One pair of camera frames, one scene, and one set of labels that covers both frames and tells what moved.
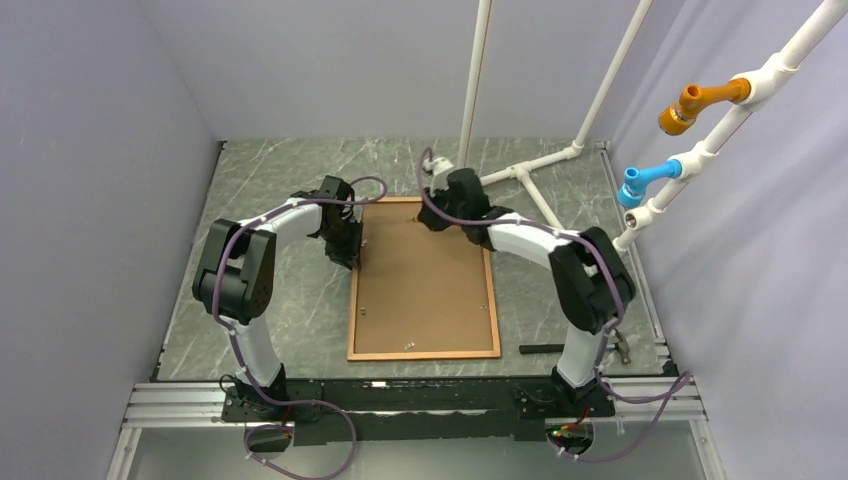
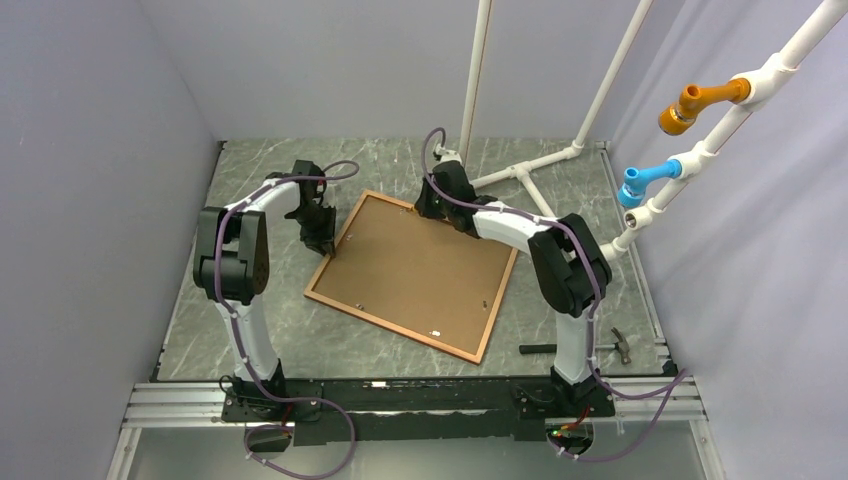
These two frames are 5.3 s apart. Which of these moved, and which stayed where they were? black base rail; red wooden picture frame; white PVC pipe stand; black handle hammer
Moved: red wooden picture frame
Stayed: black handle hammer; white PVC pipe stand; black base rail
